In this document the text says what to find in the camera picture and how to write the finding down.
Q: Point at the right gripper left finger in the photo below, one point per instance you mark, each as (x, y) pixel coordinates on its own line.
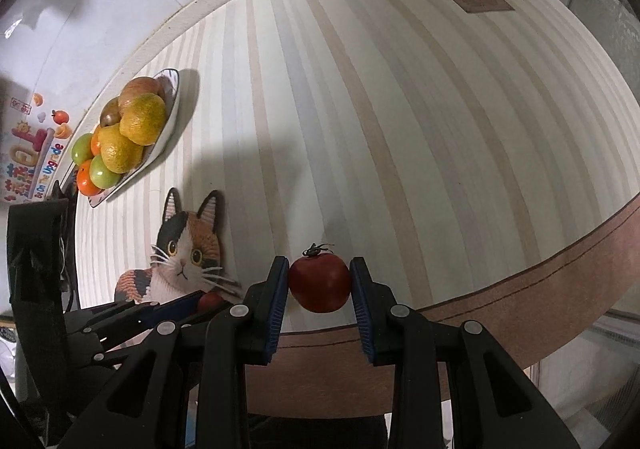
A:
(144, 404)

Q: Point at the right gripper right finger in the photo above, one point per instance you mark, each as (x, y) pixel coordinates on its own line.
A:
(493, 403)

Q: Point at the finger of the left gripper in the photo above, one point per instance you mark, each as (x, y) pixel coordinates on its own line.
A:
(104, 327)

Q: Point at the green fruit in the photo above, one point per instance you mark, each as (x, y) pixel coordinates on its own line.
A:
(101, 176)
(82, 149)

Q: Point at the yellow lemon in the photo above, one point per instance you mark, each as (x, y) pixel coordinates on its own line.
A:
(119, 154)
(144, 119)

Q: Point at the small red tomato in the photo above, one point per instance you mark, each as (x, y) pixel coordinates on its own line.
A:
(210, 301)

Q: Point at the lower orange tangerine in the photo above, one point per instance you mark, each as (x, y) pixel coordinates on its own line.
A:
(83, 181)

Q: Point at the orange tangerine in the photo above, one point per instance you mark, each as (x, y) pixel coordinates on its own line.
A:
(83, 181)
(95, 144)

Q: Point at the green fruit in plate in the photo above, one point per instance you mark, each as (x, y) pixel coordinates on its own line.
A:
(101, 176)

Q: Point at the yellow lemon in plate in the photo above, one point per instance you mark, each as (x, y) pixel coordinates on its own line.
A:
(119, 154)

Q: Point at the upper orange tangerine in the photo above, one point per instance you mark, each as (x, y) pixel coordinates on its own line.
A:
(95, 144)

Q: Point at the floral ceramic fruit plate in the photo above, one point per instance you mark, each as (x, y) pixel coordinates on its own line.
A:
(169, 81)

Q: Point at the dark red-green apple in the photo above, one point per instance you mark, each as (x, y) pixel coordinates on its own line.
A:
(110, 114)

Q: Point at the large red apple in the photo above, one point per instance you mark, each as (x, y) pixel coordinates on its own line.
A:
(138, 86)

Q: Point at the striped cat table mat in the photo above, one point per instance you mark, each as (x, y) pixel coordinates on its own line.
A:
(482, 156)

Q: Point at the colourful fruit wall sticker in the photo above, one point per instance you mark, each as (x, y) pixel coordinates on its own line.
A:
(34, 136)

